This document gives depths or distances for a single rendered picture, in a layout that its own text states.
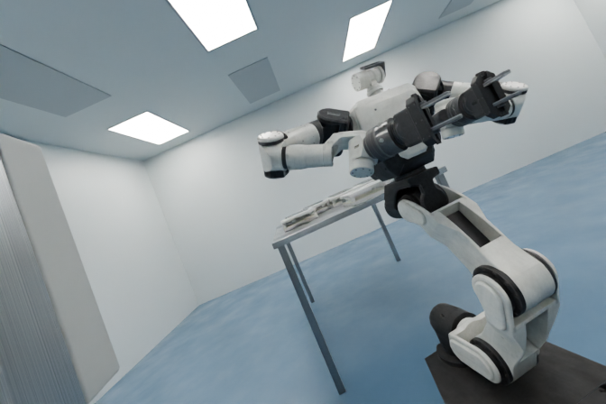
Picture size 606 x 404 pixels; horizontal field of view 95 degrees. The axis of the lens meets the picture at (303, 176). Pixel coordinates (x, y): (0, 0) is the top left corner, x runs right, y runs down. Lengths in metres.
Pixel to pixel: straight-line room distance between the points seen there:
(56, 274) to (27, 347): 0.07
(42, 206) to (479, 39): 6.40
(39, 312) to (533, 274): 0.96
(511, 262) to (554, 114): 5.82
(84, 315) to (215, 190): 5.11
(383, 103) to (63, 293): 0.92
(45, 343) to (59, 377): 0.03
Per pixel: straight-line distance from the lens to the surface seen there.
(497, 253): 0.97
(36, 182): 0.39
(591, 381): 1.36
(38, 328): 0.32
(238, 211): 5.31
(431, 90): 1.17
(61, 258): 0.37
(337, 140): 0.77
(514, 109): 1.15
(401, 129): 0.70
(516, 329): 1.01
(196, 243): 5.65
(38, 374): 0.32
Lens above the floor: 1.02
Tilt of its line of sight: 4 degrees up
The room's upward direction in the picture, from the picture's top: 24 degrees counter-clockwise
